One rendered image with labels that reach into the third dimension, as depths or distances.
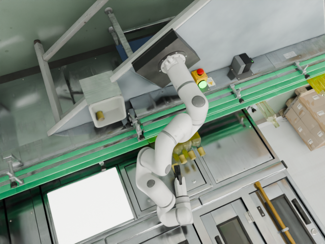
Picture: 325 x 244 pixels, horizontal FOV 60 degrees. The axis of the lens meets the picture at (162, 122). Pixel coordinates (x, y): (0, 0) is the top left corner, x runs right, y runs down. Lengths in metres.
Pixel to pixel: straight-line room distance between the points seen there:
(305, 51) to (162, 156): 1.27
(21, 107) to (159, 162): 1.24
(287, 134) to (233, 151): 3.89
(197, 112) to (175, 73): 0.21
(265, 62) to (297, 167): 3.78
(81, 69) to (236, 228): 1.47
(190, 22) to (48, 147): 0.97
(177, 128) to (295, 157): 4.51
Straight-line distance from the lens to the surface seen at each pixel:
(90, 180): 1.69
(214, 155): 1.79
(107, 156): 1.62
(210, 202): 1.66
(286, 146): 5.55
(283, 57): 1.93
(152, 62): 1.30
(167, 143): 1.11
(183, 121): 1.15
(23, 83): 2.19
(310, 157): 5.66
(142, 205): 1.62
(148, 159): 1.15
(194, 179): 1.67
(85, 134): 1.60
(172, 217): 1.39
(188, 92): 1.22
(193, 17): 1.32
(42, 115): 1.99
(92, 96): 1.38
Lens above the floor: 1.60
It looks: 26 degrees down
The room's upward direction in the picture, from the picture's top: 154 degrees clockwise
